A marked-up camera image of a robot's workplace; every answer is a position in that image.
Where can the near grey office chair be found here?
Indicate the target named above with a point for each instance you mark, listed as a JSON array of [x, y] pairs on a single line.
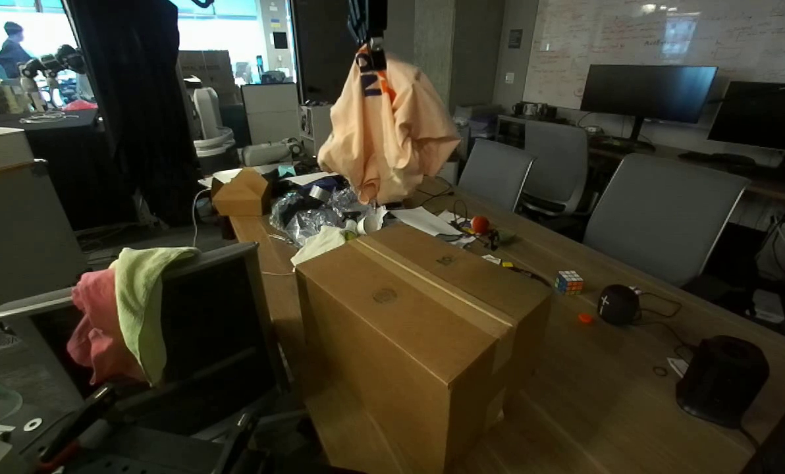
[[661, 215]]

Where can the right black monitor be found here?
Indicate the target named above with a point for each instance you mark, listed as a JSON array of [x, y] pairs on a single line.
[[751, 114]]

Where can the white cloth on table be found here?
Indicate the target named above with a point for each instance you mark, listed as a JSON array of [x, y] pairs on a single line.
[[326, 240]]

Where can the colourful puzzle cube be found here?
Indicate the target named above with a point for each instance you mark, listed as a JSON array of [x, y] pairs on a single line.
[[569, 282]]

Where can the pink towel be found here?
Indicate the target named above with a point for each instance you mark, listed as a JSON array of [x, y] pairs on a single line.
[[95, 342]]

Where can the red ball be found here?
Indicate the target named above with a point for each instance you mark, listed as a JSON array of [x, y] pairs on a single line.
[[478, 226]]

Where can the clear plastic bags pile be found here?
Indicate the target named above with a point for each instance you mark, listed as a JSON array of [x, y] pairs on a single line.
[[302, 215]]

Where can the grey mesh office chair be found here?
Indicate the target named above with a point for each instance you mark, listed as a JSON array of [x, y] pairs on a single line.
[[198, 419]]

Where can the light green towel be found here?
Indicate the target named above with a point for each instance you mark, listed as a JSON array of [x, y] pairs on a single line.
[[139, 299]]

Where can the left black monitor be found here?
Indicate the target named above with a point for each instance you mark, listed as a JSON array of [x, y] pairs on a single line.
[[672, 93]]

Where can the large cardboard box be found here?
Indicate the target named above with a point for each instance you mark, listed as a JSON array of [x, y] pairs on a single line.
[[431, 339]]

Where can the black monitor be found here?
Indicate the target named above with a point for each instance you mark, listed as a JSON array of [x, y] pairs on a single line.
[[672, 93], [751, 114]]

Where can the middle grey office chair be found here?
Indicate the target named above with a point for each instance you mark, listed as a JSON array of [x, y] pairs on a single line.
[[559, 168]]

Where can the far grey office chair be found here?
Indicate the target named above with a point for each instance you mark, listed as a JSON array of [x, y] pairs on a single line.
[[497, 172]]

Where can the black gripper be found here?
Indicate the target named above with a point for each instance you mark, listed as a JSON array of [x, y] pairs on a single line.
[[372, 66]]

